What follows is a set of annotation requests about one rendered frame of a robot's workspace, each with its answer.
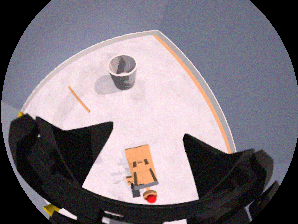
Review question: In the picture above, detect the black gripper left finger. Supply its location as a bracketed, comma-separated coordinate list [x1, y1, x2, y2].
[36, 116, 114, 186]

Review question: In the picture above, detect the red ball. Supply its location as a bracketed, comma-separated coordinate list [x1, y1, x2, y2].
[146, 194, 156, 202]

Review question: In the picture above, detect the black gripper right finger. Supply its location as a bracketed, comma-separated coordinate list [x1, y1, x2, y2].
[182, 133, 254, 198]

